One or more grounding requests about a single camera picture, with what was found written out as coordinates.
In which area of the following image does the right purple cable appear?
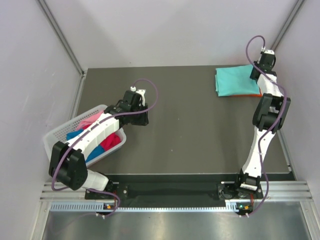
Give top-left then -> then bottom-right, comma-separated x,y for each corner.
245,35 -> 287,218

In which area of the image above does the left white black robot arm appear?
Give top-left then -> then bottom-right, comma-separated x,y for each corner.
48,87 -> 149,199

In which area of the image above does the aluminium corner post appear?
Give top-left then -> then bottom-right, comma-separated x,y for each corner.
37,0 -> 87,78
258,0 -> 307,72

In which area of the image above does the purple cable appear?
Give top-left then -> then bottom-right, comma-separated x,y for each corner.
245,35 -> 287,218
51,78 -> 159,219

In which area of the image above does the magenta t-shirt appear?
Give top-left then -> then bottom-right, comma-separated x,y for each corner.
99,133 -> 122,152

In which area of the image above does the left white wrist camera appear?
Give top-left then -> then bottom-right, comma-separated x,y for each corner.
130,86 -> 146,107

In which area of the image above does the pink t-shirt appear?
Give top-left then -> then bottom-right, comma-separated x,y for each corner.
75,111 -> 103,131

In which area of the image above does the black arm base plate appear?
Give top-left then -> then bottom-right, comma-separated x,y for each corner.
84,174 -> 263,202

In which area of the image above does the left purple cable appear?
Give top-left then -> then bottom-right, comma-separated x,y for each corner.
51,78 -> 159,219

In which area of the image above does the right aluminium corner post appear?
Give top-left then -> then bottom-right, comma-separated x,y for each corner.
258,0 -> 307,72

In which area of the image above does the folded orange t-shirt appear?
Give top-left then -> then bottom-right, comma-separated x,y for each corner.
229,93 -> 262,98

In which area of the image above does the aluminium front rail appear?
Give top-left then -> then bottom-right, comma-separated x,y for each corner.
40,181 -> 312,202

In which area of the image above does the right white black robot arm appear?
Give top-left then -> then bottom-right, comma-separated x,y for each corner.
233,49 -> 291,198

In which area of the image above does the teal t-shirt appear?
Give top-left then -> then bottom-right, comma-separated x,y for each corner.
215,64 -> 261,97

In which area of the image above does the blue t-shirt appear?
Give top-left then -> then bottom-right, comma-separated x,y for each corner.
66,129 -> 105,163

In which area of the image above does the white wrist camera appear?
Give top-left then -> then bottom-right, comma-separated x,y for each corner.
260,46 -> 275,55
130,86 -> 146,107

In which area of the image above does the left aluminium corner post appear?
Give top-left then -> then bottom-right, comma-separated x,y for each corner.
37,0 -> 87,78

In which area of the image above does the slotted grey cable duct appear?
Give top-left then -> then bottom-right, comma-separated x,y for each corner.
50,202 -> 249,213

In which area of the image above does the white plastic laundry basket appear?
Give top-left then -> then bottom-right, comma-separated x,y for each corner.
43,104 -> 127,167

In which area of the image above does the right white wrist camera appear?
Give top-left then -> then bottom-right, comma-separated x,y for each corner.
260,46 -> 275,55

